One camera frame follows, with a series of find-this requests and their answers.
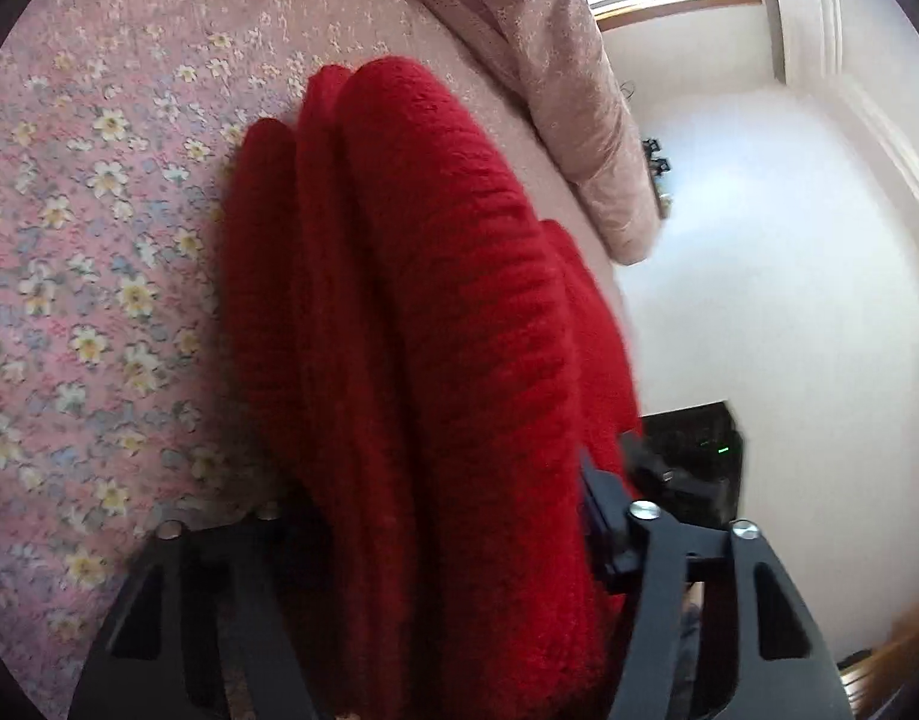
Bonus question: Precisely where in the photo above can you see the dark items on cabinet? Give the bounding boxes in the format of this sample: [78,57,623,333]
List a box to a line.
[642,138,672,220]

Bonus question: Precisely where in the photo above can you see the red knitted cardigan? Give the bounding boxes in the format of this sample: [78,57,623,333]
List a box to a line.
[220,57,640,718]

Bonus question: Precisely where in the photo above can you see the pink floral bed sheet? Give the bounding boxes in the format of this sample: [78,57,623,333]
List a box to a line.
[0,0,620,718]

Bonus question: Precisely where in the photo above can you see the pink crumpled duvet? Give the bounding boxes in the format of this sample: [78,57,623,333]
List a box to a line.
[419,0,661,265]

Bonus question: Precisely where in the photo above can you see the black box with green light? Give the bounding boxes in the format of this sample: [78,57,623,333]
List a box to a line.
[619,401,744,530]

